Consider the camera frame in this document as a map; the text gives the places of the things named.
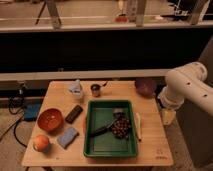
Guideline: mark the green plastic tray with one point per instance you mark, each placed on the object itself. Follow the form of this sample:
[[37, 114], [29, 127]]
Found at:
[[100, 113]]

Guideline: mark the blue box on floor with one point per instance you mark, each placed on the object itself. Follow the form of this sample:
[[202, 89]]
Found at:
[[31, 112]]

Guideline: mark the wooden fork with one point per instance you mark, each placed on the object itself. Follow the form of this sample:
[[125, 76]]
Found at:
[[138, 120]]

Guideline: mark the orange bowl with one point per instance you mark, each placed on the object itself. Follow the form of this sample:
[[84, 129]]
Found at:
[[50, 120]]

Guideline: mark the small metal cup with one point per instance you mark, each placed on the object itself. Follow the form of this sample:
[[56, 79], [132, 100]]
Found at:
[[95, 90]]

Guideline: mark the dark brown bar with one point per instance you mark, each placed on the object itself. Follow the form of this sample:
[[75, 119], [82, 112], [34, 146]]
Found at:
[[73, 114]]

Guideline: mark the blue sponge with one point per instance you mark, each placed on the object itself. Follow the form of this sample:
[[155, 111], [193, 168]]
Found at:
[[67, 137]]

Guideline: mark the apple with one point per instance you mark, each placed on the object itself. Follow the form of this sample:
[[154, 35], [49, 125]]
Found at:
[[41, 143]]

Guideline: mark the bunch of dark grapes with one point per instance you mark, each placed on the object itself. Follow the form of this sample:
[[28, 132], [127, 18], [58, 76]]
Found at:
[[121, 128]]

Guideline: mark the black handled spatula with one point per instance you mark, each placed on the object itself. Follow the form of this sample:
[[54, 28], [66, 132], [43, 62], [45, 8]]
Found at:
[[118, 113]]

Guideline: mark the purple bowl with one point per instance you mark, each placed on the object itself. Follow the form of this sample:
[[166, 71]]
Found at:
[[145, 87]]

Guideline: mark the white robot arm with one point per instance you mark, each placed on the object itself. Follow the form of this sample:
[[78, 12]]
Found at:
[[187, 82]]

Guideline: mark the wooden table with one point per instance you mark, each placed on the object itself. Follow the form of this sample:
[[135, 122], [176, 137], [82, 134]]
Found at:
[[153, 150]]

